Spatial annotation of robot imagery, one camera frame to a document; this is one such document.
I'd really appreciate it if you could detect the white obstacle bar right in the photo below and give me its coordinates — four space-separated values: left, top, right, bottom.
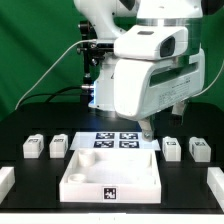
207 167 224 212

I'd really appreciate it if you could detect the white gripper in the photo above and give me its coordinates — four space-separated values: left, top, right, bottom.
114 49 205 141

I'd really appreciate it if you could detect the white obstacle bar left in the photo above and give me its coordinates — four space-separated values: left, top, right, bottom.
0 167 15 204

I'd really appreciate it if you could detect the black cable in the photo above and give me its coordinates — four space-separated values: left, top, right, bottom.
15 85 88 111

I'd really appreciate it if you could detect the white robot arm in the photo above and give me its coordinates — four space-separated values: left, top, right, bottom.
73 0 224 141

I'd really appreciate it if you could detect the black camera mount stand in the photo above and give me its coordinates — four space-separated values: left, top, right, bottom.
77 21 113 91

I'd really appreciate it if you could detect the white sheet with tags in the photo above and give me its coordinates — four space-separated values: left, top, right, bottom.
70 132 160 151

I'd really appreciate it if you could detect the grey cable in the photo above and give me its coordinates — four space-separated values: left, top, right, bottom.
14 39 98 110

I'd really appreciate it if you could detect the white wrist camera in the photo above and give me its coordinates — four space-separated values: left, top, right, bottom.
114 25 188 61

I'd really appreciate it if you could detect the white obstacle bar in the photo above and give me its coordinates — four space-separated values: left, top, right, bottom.
207 167 224 212
0 167 15 204

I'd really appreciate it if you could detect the white square tabletop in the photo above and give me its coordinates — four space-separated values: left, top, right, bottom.
59 148 161 204

